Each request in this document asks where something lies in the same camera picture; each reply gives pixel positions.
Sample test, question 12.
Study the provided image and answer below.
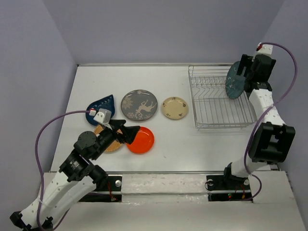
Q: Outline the dark blue leaf plate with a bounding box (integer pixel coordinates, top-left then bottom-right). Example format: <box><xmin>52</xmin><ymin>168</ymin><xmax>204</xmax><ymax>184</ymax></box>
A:
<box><xmin>86</xmin><ymin>94</ymin><xmax>115</xmax><ymax>126</ymax></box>

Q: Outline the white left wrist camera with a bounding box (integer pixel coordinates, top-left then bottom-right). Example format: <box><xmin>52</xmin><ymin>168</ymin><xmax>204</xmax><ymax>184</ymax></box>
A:
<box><xmin>93</xmin><ymin>109</ymin><xmax>112</xmax><ymax>125</ymax></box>

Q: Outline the silver wire dish rack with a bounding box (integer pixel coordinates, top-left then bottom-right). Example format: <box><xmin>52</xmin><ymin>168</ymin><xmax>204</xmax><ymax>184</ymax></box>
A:
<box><xmin>188</xmin><ymin>64</ymin><xmax>256</xmax><ymax>130</ymax></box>

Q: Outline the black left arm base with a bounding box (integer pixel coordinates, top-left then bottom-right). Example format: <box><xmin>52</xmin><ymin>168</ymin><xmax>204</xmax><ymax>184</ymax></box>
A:
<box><xmin>79</xmin><ymin>174</ymin><xmax>122</xmax><ymax>203</ymax></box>

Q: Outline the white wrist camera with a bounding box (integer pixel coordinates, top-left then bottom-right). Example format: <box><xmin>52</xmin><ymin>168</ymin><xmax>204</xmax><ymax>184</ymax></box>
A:
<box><xmin>93</xmin><ymin>109</ymin><xmax>112</xmax><ymax>125</ymax></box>
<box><xmin>256</xmin><ymin>43</ymin><xmax>273</xmax><ymax>56</ymax></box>

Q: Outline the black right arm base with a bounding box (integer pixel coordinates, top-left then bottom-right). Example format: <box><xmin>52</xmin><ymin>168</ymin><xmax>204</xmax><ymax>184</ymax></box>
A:
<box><xmin>205</xmin><ymin>175</ymin><xmax>252</xmax><ymax>202</ymax></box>

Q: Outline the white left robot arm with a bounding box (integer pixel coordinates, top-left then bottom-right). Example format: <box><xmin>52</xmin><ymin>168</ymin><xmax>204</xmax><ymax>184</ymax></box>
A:
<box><xmin>10</xmin><ymin>119</ymin><xmax>141</xmax><ymax>231</ymax></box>

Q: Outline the grey deer plate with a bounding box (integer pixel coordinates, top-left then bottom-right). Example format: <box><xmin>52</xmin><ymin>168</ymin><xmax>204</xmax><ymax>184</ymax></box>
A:
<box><xmin>120</xmin><ymin>90</ymin><xmax>158</xmax><ymax>121</ymax></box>

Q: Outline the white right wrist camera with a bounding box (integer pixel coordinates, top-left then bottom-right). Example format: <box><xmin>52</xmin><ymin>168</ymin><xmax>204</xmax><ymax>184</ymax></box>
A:
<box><xmin>256</xmin><ymin>43</ymin><xmax>273</xmax><ymax>56</ymax></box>

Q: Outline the tan woven round plate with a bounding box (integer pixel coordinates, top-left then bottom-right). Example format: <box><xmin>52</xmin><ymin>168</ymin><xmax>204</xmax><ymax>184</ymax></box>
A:
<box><xmin>94</xmin><ymin>125</ymin><xmax>122</xmax><ymax>153</ymax></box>

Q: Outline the cream plate with prints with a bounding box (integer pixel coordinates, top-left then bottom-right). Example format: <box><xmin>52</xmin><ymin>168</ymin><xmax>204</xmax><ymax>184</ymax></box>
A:
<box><xmin>161</xmin><ymin>97</ymin><xmax>189</xmax><ymax>120</ymax></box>

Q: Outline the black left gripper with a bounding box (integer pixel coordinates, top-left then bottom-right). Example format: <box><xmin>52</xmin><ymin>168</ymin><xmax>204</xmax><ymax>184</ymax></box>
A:
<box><xmin>92</xmin><ymin>118</ymin><xmax>141</xmax><ymax>159</ymax></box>

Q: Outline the orange glossy plate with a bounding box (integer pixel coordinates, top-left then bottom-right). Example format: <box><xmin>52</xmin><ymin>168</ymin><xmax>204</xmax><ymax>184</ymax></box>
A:
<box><xmin>127</xmin><ymin>127</ymin><xmax>155</xmax><ymax>154</ymax></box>

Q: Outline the purple cable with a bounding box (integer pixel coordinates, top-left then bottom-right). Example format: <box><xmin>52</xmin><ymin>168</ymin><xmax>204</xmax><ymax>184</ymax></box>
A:
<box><xmin>35</xmin><ymin>110</ymin><xmax>97</xmax><ymax>229</ymax></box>
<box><xmin>244</xmin><ymin>42</ymin><xmax>298</xmax><ymax>202</ymax></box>

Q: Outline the large teal floral plate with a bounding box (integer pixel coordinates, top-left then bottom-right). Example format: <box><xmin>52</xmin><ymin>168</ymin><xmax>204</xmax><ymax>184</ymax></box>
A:
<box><xmin>225</xmin><ymin>61</ymin><xmax>245</xmax><ymax>100</ymax></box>

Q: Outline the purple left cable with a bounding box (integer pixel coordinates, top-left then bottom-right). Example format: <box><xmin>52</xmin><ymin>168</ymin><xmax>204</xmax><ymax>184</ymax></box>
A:
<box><xmin>35</xmin><ymin>110</ymin><xmax>97</xmax><ymax>229</ymax></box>

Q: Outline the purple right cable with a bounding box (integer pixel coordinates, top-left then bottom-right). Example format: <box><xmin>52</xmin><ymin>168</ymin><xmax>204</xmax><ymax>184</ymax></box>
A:
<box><xmin>244</xmin><ymin>42</ymin><xmax>298</xmax><ymax>202</ymax></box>

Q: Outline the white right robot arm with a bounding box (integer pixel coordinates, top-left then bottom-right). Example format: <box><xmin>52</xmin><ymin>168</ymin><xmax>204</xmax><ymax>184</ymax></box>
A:
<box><xmin>221</xmin><ymin>54</ymin><xmax>295</xmax><ymax>189</ymax></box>

